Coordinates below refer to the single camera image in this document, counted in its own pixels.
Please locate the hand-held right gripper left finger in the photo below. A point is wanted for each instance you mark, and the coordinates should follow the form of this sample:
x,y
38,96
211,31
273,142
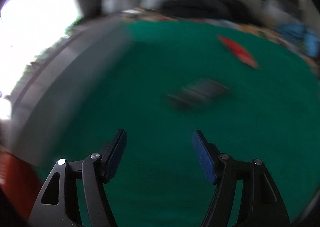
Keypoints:
x,y
116,157

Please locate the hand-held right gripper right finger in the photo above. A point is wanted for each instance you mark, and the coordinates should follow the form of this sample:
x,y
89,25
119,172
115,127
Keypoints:
x,y
203,157

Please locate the long black clear cracker packet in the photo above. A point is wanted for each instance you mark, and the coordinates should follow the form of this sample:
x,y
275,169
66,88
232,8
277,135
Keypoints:
x,y
200,94

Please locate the red container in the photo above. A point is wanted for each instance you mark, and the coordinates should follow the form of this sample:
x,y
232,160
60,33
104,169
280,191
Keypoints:
x,y
16,179

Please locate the red snack packet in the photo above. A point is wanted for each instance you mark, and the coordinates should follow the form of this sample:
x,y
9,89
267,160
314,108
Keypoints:
x,y
237,51

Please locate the green blanket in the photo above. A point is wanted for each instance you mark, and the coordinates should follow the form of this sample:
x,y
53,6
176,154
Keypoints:
x,y
160,117

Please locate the grey bedside panel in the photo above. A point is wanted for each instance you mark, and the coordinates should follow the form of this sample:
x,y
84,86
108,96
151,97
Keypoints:
x,y
70,74

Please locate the black down jacket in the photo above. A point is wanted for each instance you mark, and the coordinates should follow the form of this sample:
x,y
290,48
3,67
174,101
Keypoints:
x,y
207,7

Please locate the blue cloth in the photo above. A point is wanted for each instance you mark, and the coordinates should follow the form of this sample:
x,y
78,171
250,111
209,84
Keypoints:
x,y
300,36

